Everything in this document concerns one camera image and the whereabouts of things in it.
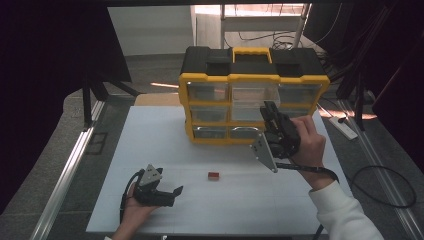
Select person's right hand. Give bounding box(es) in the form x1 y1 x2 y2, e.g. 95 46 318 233
289 114 328 169

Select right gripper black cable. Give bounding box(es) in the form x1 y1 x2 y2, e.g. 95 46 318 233
275 162 340 240

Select looped black floor cable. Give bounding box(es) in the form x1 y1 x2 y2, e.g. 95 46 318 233
351 165 418 210

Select dark curtain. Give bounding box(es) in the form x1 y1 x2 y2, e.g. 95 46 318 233
0 0 133 214
304 0 424 164

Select yellow black organizer cabinet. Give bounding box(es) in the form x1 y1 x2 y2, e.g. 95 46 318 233
178 45 331 148

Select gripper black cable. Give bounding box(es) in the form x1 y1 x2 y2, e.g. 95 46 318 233
275 162 340 240
119 169 145 225

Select person's left hand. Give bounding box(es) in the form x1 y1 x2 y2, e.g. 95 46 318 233
123 183 161 228

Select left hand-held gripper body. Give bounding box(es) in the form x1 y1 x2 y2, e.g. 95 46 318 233
133 163 177 208

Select white power strip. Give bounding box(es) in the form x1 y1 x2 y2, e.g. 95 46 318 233
328 115 359 141

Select grid of clear drawers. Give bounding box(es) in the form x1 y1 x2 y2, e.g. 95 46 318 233
186 80 323 141

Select brown cardboard sheet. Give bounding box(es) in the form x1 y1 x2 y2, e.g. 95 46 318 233
134 93 183 107

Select dark floor socket cover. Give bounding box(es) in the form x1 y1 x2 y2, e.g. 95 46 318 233
84 131 109 156

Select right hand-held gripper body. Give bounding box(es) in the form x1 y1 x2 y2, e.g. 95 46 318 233
249 112 302 174

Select clear plastic drawer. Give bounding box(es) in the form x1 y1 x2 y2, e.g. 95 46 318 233
230 82 282 108

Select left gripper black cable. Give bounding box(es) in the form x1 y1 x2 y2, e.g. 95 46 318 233
119 169 145 225

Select black metal stand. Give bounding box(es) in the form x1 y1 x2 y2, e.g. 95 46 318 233
333 68 378 132
81 71 144 129

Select metal floor rail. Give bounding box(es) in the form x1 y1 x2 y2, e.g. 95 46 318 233
29 99 106 240
336 99 424 240

